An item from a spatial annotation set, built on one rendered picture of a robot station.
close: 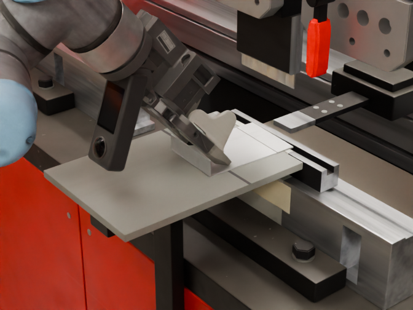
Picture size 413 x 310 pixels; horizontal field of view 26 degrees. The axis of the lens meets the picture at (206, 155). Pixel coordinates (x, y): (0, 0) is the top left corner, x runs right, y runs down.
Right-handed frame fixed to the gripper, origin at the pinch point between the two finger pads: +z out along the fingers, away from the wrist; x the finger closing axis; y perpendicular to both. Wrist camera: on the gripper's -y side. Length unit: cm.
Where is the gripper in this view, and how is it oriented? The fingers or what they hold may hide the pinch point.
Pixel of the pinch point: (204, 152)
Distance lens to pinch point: 111.1
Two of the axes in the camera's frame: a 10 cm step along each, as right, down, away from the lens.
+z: 5.4, 4.9, 6.9
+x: -5.7, -3.9, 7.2
